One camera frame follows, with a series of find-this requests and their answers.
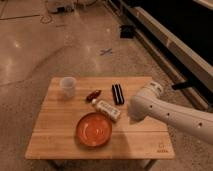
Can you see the orange ceramic bowl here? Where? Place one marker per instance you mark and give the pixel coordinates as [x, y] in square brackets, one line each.
[94, 129]

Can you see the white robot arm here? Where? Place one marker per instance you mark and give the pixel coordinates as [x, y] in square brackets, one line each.
[147, 102]

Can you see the dark red small object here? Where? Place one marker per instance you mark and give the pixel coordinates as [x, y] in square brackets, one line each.
[93, 95]

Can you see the translucent plastic cup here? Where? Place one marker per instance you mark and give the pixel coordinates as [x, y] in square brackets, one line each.
[68, 86]

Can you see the wooden folding table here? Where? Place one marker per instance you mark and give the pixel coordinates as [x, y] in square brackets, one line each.
[69, 128]

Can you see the black box on floor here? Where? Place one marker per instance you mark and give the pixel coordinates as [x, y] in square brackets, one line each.
[126, 31]

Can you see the white device on floor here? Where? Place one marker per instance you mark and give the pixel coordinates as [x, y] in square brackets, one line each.
[57, 6]

